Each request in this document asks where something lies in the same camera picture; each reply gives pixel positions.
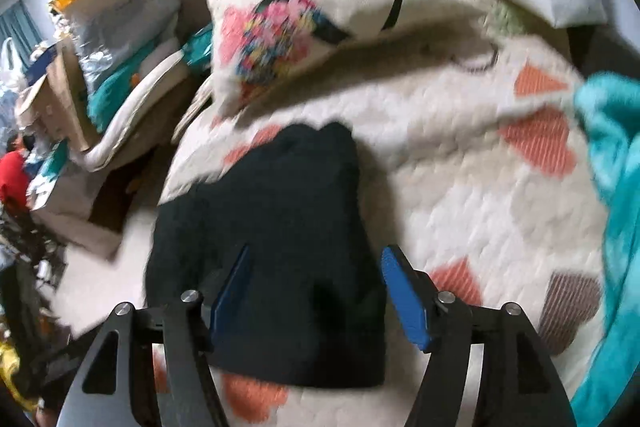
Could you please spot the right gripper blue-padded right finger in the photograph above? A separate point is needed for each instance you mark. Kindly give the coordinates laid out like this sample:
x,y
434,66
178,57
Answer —
x,y
519,385

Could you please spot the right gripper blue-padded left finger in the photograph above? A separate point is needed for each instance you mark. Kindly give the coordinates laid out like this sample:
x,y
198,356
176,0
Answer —
x,y
115,383

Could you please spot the black pants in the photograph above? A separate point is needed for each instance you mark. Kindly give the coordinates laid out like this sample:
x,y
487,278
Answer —
x,y
309,310

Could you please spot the person in red shirt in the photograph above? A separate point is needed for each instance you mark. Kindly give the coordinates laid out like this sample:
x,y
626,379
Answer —
x,y
14,178

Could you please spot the patchwork quilted bed cover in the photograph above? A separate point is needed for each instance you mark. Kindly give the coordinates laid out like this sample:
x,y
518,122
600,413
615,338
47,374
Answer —
x,y
470,156

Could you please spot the beige folded mattress pad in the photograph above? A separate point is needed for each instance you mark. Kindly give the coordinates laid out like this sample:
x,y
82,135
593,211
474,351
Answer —
x,y
139,122

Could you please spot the brown cardboard boxes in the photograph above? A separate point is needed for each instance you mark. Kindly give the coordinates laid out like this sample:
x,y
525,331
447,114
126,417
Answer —
x,y
59,100

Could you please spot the teal folded cloth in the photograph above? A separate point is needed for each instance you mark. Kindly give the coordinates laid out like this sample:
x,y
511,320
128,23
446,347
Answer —
x,y
104,103

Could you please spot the teal fleece blanket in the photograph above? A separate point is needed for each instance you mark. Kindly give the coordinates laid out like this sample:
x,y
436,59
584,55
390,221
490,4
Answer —
x,y
607,105

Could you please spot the clear plastic bag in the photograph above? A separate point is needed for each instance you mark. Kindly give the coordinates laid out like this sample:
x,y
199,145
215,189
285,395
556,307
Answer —
x,y
107,33

